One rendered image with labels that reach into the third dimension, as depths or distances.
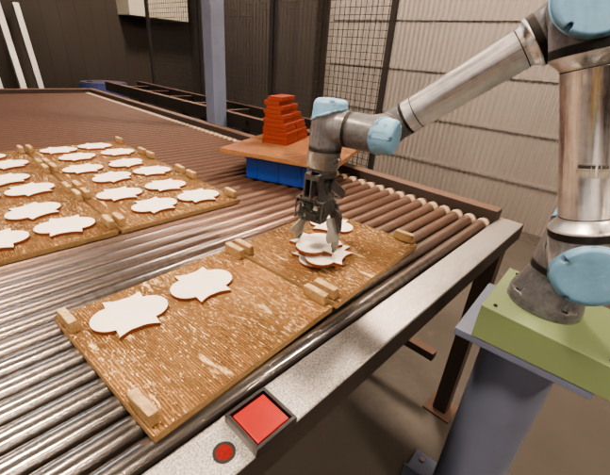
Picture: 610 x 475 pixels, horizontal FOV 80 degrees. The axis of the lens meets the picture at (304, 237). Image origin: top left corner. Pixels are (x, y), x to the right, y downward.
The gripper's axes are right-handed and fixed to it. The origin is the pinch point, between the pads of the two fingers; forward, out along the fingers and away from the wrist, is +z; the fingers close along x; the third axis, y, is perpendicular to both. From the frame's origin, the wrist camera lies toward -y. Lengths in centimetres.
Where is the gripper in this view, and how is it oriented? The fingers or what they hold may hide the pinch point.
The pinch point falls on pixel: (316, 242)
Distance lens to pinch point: 95.1
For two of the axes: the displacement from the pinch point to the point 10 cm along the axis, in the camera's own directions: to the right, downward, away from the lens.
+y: -4.8, 3.4, -8.1
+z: -1.0, 8.9, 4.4
